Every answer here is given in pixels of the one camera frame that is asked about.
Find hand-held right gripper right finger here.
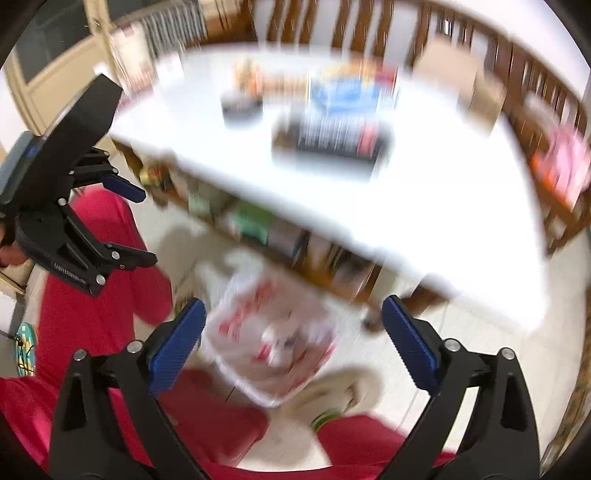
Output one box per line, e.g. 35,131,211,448
379,295,541,480

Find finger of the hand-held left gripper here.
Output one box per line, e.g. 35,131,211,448
16,199,158,297
69,148,147,202

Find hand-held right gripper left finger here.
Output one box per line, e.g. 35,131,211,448
48,298,208,480

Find white red-printed plastic bag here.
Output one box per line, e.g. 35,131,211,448
201,268,340,409

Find black tape roll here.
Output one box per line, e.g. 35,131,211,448
221,92,265,130

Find person's left hand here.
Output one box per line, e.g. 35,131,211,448
0,244,31,268

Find black yellow food packet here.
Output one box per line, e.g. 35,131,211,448
139,164,170,188

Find beige panel door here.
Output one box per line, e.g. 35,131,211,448
4,14,122,136

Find person's red pants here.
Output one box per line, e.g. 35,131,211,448
0,189,458,480

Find white green-striped sock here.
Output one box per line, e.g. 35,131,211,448
295,368,385,433

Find stack of green boxes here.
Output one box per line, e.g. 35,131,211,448
230,202,274,244

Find grey ribbed heater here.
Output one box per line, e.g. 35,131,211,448
142,8,207,52

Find teal yellow patterned object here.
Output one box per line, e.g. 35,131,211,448
15,322,41,378

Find wooden slatted armchair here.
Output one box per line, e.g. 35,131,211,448
503,46,588,257

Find orange plastic bag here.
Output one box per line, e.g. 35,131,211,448
530,154,557,188

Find pink plastic bag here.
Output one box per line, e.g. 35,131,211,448
531,124,591,209

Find blue red snack packet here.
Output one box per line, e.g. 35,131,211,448
308,61,400,112

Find small cardboard box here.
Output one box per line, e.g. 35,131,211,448
468,75,509,129

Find beige seat cushion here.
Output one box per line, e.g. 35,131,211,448
412,45,482,108

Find wooden slatted bench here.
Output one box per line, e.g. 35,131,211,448
249,0,522,93

